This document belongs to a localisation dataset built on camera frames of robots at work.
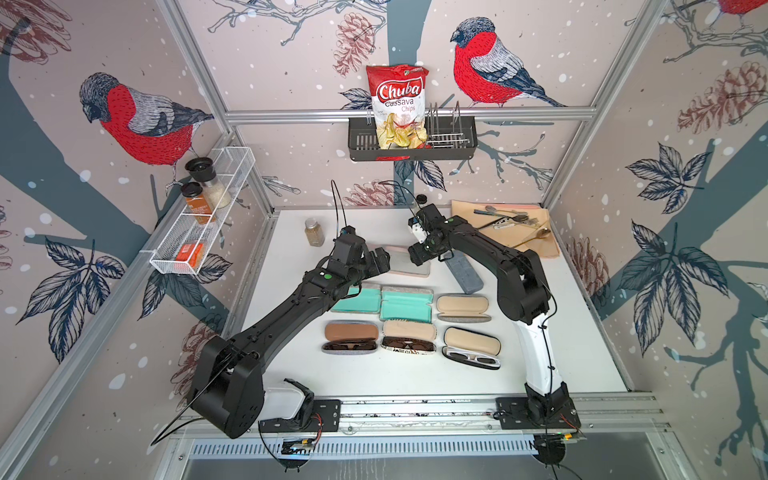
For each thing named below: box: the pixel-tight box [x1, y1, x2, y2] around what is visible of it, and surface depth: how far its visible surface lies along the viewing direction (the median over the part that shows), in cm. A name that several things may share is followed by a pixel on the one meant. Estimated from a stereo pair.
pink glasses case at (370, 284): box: [350, 280, 382, 290], surface depth 92 cm
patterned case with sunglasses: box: [381, 319, 437, 355], surface depth 87 cm
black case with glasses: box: [442, 326, 501, 370], surface depth 85 cm
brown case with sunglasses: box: [321, 320, 379, 355], surface depth 87 cm
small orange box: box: [175, 243, 204, 270], surface depth 68 cm
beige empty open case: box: [436, 294, 492, 323], surface depth 93 cm
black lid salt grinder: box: [185, 157, 231, 209], surface depth 74 cm
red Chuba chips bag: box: [366, 64, 429, 150], surface depth 85 cm
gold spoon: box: [512, 227, 551, 249], surface depth 112 cm
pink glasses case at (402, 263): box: [381, 244, 431, 278], surface depth 100 cm
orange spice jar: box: [181, 182, 216, 224], surface depth 72 cm
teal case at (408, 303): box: [379, 286, 434, 323], surface depth 93 cm
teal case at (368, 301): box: [330, 284, 382, 314], surface depth 94 cm
